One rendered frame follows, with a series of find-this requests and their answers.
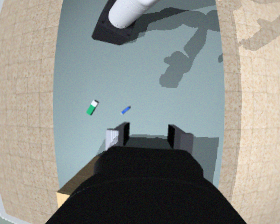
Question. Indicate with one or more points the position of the light wooden chest of drawers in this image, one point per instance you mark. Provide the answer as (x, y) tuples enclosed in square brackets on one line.
[(61, 197)]

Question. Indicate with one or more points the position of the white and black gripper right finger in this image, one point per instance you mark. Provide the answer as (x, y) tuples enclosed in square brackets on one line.
[(178, 139)]

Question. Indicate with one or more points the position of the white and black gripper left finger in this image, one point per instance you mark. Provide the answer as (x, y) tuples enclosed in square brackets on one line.
[(117, 136)]

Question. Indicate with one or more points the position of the wooden drawer front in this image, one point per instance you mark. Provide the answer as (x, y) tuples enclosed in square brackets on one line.
[(69, 189), (93, 161), (87, 171)]

